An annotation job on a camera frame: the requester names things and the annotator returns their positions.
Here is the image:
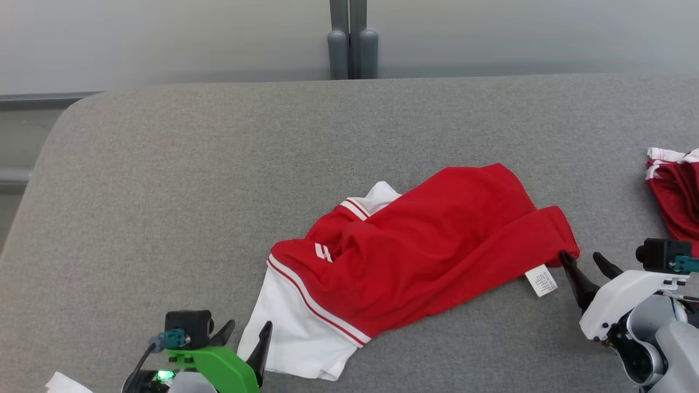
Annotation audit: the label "left cable with teal connector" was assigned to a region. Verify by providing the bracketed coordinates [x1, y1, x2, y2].
[123, 327, 192, 393]

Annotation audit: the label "dark grey wall rail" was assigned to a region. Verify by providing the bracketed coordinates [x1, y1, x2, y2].
[0, 92, 104, 110]

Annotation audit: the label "grey metal double post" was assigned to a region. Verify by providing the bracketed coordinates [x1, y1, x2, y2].
[327, 0, 379, 81]

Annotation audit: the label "red and white basketball jersey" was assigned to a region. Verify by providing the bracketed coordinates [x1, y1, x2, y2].
[236, 163, 580, 382]

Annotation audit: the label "red shorts with white trim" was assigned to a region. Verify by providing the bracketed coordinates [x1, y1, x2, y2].
[646, 146, 699, 243]

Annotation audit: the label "white paper cable tag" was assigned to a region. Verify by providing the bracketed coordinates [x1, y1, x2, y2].
[45, 371, 93, 393]

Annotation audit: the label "grey curved metal pipe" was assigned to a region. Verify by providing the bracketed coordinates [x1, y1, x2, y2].
[0, 165, 33, 184]

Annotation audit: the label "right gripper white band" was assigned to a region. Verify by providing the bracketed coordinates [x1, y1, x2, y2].
[559, 250, 690, 342]

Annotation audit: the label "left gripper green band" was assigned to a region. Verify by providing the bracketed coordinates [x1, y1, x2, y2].
[121, 319, 274, 393]

